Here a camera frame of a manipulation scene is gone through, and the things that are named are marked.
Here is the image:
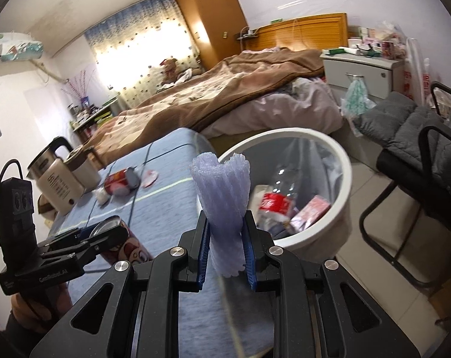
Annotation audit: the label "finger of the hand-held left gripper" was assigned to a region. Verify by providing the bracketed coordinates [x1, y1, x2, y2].
[41, 227, 131, 269]
[36, 226, 97, 250]

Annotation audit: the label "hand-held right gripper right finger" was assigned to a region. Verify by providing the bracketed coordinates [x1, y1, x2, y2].
[242, 212, 421, 358]

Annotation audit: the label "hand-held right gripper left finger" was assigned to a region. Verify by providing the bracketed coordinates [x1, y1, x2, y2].
[30, 211, 211, 358]

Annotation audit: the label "cartoon printed drink can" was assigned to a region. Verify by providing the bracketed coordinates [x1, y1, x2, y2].
[89, 216, 153, 269]

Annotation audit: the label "clear bottle with red label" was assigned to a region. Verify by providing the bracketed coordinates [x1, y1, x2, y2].
[253, 164, 311, 232]

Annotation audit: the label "red drink can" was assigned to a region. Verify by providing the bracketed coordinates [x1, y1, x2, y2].
[104, 168, 140, 196]

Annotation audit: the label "white foam fruit net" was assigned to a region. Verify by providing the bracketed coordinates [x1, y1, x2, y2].
[191, 153, 251, 277]

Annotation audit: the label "pink packet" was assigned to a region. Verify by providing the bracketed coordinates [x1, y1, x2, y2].
[289, 195, 332, 232]

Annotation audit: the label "white round trash bin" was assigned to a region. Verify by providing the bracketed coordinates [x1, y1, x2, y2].
[217, 127, 352, 260]

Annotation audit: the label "person's left hand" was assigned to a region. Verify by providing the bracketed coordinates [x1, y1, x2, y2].
[9, 283, 74, 334]

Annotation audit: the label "brown fleece cloth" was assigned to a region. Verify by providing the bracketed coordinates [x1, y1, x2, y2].
[37, 194, 58, 224]

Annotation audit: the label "cream steel electric kettle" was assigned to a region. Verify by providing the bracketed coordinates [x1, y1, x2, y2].
[26, 136, 86, 217]

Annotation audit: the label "blue checked tablecloth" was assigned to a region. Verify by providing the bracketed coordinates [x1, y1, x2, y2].
[43, 127, 282, 358]

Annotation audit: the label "beige mug with brown lid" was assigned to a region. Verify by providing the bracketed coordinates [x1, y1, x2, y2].
[63, 145, 103, 195]

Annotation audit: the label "translucent bin liner bag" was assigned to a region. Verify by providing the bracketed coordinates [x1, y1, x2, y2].
[244, 138, 345, 239]

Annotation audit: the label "cluttered desk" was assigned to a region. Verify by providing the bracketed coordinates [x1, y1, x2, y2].
[71, 99, 118, 135]

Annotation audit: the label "vase with purple branches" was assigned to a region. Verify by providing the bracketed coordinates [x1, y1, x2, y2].
[61, 71, 99, 114]

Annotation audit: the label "pink duvet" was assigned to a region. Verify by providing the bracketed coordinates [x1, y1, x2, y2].
[203, 78, 343, 138]

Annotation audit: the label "bed with brown blanket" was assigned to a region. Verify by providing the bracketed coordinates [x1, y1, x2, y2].
[74, 48, 325, 165]

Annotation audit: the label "white air conditioner pipe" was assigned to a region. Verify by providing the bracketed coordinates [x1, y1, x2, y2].
[32, 60, 71, 84]

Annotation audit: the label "brown teddy bear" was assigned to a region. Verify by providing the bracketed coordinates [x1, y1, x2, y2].
[159, 58, 204, 84]

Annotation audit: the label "green plastic bag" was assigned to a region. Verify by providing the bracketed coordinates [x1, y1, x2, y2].
[340, 76, 377, 118]

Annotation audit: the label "black metal chair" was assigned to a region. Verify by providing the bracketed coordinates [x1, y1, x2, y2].
[359, 81, 451, 289]

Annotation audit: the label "grey quilted cushion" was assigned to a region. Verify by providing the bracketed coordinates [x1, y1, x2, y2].
[354, 91, 451, 209]

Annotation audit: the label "patterned window curtain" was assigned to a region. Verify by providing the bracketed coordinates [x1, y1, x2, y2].
[84, 0, 204, 107]

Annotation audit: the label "white air conditioner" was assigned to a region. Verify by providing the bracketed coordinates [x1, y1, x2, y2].
[0, 32, 45, 64]

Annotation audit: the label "white nightstand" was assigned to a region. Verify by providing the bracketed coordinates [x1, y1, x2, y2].
[320, 50, 405, 99]

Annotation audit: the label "wooden bed headboard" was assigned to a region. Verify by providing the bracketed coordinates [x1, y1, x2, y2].
[244, 12, 349, 51]

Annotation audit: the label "wooden wardrobe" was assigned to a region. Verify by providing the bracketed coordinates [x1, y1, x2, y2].
[173, 0, 248, 71]

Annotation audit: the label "white red printed plastic bags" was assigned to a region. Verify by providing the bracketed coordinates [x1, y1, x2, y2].
[400, 37, 433, 105]

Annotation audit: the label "pile of small boxes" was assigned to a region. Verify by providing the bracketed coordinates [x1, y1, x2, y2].
[346, 22, 408, 60]

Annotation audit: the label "wall shelf with power strip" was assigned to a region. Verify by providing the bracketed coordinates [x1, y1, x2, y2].
[236, 26, 259, 41]

